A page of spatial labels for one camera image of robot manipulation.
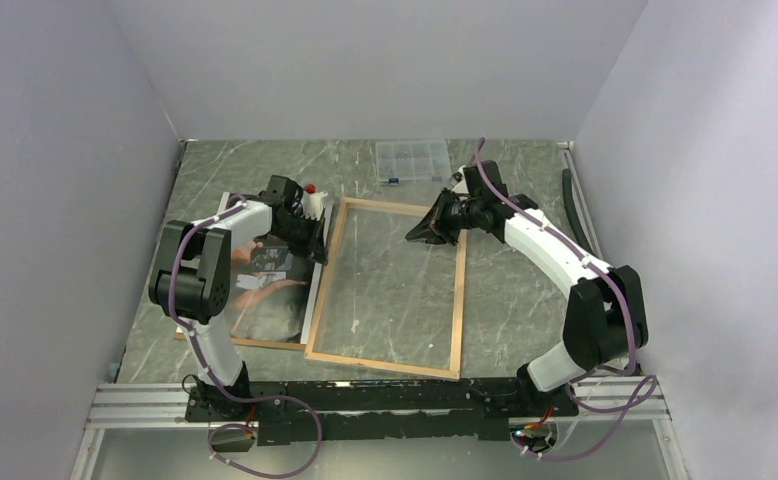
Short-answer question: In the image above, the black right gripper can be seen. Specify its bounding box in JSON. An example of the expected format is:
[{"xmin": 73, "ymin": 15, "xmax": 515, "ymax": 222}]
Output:
[{"xmin": 405, "ymin": 188, "xmax": 482, "ymax": 247}]

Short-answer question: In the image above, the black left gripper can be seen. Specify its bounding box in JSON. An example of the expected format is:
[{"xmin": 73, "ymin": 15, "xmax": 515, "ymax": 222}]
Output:
[{"xmin": 273, "ymin": 213, "xmax": 329, "ymax": 266}]

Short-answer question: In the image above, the white wooden picture frame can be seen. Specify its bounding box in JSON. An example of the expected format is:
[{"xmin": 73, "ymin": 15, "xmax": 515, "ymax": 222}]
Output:
[{"xmin": 304, "ymin": 196, "xmax": 468, "ymax": 382}]

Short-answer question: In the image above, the printed photo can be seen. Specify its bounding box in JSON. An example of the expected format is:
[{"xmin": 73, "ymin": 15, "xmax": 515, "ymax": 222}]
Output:
[{"xmin": 176, "ymin": 192, "xmax": 334, "ymax": 346}]

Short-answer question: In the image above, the clear plastic sheet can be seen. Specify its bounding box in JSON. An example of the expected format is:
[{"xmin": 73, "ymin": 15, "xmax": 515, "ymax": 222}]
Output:
[{"xmin": 316, "ymin": 206, "xmax": 458, "ymax": 372}]

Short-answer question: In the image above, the brown backing board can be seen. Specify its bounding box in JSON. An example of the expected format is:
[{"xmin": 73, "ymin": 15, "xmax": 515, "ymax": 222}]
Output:
[{"xmin": 173, "ymin": 195, "xmax": 337, "ymax": 353}]

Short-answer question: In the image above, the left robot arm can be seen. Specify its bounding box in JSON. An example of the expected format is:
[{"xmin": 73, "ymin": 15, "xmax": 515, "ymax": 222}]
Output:
[{"xmin": 148, "ymin": 175, "xmax": 328, "ymax": 420}]

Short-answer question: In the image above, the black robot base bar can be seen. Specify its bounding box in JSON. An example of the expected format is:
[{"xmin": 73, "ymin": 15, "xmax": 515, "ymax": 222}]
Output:
[{"xmin": 184, "ymin": 377, "xmax": 578, "ymax": 446}]

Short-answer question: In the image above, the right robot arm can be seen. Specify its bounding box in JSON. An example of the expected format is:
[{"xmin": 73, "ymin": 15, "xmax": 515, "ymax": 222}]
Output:
[{"xmin": 405, "ymin": 160, "xmax": 648, "ymax": 415}]

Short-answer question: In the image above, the clear plastic organizer box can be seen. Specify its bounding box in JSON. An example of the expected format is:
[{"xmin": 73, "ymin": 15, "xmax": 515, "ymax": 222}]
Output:
[{"xmin": 375, "ymin": 140, "xmax": 452, "ymax": 184}]

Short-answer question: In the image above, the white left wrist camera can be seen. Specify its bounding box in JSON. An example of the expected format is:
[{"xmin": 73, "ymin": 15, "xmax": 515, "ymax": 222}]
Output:
[{"xmin": 301, "ymin": 183, "xmax": 328, "ymax": 221}]

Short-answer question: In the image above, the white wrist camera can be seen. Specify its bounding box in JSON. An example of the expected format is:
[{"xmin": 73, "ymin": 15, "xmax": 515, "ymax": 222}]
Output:
[
  {"xmin": 301, "ymin": 183, "xmax": 328, "ymax": 221},
  {"xmin": 449, "ymin": 167, "xmax": 468, "ymax": 195}
]

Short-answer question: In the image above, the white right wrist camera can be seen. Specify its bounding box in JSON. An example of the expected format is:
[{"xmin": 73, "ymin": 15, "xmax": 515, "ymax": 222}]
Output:
[{"xmin": 449, "ymin": 167, "xmax": 468, "ymax": 195}]

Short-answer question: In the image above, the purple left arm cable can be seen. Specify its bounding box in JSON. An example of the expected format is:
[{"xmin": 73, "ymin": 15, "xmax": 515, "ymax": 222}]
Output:
[{"xmin": 163, "ymin": 193, "xmax": 324, "ymax": 478}]

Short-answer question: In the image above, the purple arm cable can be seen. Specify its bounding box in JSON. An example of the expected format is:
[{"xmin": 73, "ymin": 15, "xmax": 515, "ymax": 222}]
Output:
[
  {"xmin": 471, "ymin": 137, "xmax": 661, "ymax": 463},
  {"xmin": 163, "ymin": 193, "xmax": 324, "ymax": 478}
]

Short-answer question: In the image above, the aluminium table edge rail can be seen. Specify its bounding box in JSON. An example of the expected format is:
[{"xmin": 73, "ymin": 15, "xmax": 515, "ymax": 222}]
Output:
[{"xmin": 556, "ymin": 140, "xmax": 637, "ymax": 362}]

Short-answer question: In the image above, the aluminium front rail frame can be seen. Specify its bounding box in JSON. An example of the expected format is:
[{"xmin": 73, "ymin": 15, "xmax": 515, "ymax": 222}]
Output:
[{"xmin": 72, "ymin": 376, "xmax": 689, "ymax": 479}]

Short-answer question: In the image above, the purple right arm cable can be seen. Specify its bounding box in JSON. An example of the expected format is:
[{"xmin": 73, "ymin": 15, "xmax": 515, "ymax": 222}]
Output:
[{"xmin": 471, "ymin": 137, "xmax": 661, "ymax": 463}]

